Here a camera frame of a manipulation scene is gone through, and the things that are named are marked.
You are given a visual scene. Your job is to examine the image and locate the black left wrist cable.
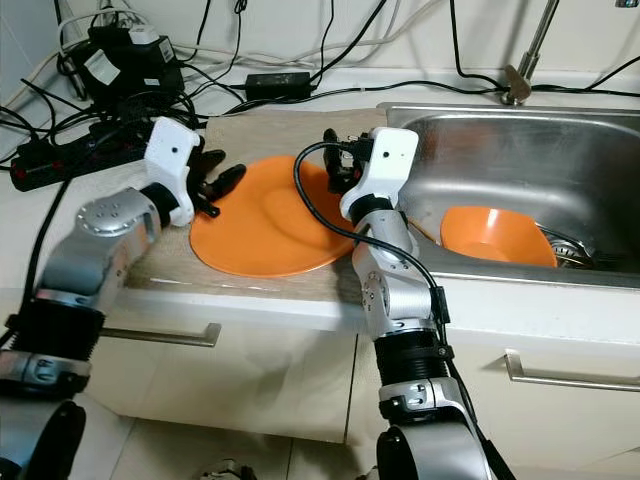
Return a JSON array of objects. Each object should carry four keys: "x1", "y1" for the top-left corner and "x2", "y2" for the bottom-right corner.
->
[{"x1": 24, "y1": 175, "x2": 77, "y2": 323}]

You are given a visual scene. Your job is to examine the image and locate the black power strip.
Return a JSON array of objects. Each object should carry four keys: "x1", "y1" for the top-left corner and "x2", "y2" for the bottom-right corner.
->
[{"x1": 10, "y1": 125, "x2": 162, "y2": 192}]

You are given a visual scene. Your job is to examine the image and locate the cream cabinet door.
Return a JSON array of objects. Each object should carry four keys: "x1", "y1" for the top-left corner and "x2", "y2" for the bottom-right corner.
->
[
  {"x1": 345, "y1": 330, "x2": 640, "y2": 477},
  {"x1": 118, "y1": 300, "x2": 363, "y2": 448}
]

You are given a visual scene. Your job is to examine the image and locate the orange plastic plate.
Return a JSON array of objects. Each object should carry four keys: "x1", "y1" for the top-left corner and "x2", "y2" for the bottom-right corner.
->
[{"x1": 188, "y1": 155, "x2": 362, "y2": 279}]

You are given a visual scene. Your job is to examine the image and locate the stainless steel sink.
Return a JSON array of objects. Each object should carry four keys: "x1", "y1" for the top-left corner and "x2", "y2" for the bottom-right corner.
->
[{"x1": 376, "y1": 102, "x2": 640, "y2": 293}]

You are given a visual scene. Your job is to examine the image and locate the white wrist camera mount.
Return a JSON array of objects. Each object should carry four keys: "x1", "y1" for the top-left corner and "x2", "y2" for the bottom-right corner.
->
[
  {"x1": 145, "y1": 117, "x2": 202, "y2": 227},
  {"x1": 340, "y1": 127, "x2": 420, "y2": 223}
]

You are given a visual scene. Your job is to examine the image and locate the black labelled battery charger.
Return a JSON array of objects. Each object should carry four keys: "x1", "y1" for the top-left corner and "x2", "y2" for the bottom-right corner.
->
[{"x1": 74, "y1": 24, "x2": 187, "y2": 103}]

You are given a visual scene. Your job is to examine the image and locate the sink drain strainer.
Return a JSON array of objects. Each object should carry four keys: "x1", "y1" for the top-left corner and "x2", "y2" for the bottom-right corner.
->
[{"x1": 545, "y1": 238, "x2": 597, "y2": 270}]

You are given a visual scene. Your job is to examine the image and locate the chrome sink faucet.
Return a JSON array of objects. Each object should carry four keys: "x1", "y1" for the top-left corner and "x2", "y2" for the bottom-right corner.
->
[{"x1": 502, "y1": 0, "x2": 562, "y2": 107}]

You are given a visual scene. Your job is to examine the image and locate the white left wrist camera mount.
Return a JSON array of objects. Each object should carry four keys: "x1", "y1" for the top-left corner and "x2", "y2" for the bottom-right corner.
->
[{"x1": 145, "y1": 117, "x2": 202, "y2": 227}]

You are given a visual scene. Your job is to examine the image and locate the beige woven counter mat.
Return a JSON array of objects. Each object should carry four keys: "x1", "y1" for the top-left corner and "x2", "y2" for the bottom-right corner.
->
[{"x1": 135, "y1": 108, "x2": 393, "y2": 303}]

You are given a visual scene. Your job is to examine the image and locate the silver bar cabinet handle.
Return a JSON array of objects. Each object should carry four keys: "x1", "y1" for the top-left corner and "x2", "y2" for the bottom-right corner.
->
[
  {"x1": 503, "y1": 350, "x2": 640, "y2": 394},
  {"x1": 128, "y1": 322, "x2": 222, "y2": 349}
]

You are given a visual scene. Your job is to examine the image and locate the black power adapter brick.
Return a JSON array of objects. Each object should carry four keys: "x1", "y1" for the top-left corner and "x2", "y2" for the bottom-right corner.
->
[{"x1": 245, "y1": 70, "x2": 312, "y2": 100}]

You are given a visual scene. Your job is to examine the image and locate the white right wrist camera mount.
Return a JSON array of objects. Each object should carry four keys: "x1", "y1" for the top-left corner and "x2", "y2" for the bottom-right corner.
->
[{"x1": 340, "y1": 127, "x2": 420, "y2": 223}]

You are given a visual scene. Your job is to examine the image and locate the orange plastic bowl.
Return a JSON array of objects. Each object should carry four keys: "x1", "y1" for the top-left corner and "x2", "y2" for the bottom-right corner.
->
[{"x1": 440, "y1": 205, "x2": 559, "y2": 269}]

